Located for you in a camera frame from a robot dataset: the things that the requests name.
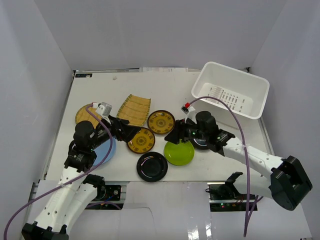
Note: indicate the black plate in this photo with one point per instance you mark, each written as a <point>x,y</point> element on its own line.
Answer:
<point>199,144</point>
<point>152,167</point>

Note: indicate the rectangular bamboo tray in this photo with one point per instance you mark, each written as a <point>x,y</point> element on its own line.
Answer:
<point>135,109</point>

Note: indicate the black plate front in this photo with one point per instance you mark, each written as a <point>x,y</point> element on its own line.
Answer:
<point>152,167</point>

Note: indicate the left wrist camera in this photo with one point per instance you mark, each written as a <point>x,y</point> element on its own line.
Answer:
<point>103,109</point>

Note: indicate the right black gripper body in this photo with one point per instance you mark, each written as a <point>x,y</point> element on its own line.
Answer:
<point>191,131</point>

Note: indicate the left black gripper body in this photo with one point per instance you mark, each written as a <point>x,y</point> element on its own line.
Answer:
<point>119,127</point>

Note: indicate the white plastic bin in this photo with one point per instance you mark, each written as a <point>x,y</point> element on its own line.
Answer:
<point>244,93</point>

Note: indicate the yellow patterned plate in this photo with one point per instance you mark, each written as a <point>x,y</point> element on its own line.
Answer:
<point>142,142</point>
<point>161,122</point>

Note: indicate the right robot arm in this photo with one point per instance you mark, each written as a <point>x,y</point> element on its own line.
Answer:
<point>288,183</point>

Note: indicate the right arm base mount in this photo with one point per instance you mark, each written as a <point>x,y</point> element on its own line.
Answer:
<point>223,198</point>

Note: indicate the green plastic plate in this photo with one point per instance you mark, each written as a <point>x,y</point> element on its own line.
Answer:
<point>179,154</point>

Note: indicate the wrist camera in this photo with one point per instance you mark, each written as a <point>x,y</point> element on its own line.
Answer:
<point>103,109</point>
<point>189,111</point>

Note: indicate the round bamboo plate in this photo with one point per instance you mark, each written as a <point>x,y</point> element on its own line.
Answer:
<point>83,115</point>

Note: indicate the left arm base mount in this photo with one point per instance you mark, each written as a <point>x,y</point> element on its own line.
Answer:
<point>108,198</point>

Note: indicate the papers at table back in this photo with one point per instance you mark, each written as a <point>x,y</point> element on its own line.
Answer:
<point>163,69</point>

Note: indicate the blue plastic plate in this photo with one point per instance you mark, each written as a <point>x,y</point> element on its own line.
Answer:
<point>102,150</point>

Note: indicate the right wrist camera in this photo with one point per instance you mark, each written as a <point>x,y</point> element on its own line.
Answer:
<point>189,111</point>

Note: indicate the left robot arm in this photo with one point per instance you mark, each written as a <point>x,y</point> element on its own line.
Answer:
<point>77,187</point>

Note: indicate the black label sticker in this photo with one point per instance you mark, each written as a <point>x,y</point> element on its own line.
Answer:
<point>83,75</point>

